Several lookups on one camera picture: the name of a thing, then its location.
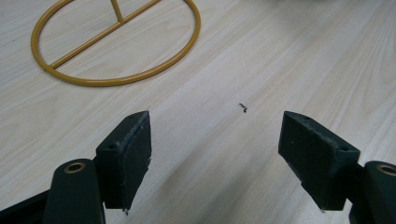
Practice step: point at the small dark crumb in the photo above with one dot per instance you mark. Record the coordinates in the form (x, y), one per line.
(243, 107)

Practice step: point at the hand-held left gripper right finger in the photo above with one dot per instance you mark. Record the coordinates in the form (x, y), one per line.
(317, 158)

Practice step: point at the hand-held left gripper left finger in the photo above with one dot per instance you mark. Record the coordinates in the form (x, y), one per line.
(124, 161)

